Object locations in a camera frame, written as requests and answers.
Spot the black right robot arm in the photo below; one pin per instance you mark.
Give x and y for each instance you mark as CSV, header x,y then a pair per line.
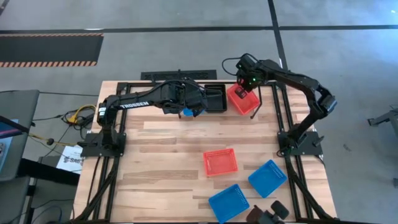
x,y
295,81

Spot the white printed paper sheet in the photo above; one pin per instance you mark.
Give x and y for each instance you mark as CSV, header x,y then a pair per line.
x,y
70,160

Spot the grey desk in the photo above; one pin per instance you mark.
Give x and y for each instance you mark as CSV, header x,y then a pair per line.
x,y
18,102

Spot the orange plastic basket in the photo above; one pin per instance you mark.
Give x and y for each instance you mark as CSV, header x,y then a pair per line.
x,y
220,162
248,105

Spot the black mat with hazard stripes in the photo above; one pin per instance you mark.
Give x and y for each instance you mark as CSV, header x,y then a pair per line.
x,y
46,49

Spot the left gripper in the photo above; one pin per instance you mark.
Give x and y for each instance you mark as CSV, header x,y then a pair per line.
x,y
196,99

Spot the thin black metal shelf frame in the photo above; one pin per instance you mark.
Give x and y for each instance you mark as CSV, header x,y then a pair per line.
x,y
260,101

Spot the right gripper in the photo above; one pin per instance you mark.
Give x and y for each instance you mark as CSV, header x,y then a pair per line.
x,y
250,84

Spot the black round plug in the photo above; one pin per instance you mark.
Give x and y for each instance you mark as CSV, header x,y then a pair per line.
x,y
50,142

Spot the black perforated metal strip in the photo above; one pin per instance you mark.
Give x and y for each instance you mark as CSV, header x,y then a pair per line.
x,y
161,75

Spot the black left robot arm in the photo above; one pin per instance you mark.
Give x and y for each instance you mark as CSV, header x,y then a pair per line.
x,y
133,104

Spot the black metal stand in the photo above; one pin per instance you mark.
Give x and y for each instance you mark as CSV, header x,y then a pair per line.
x,y
385,118

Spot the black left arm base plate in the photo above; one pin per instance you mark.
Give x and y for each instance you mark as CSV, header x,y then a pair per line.
x,y
90,152

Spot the black aluminium table frame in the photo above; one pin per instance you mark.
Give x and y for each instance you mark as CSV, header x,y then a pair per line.
x,y
109,186

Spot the black desk base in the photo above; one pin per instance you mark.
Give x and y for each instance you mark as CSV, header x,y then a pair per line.
x,y
46,171

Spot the computer monitor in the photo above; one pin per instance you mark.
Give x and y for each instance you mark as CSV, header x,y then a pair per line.
x,y
6,146

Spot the blue plastic basket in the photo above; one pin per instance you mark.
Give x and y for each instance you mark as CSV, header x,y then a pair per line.
x,y
189,112
228,203
267,179

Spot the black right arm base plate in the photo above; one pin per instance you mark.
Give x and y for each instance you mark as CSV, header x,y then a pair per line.
x,y
311,146

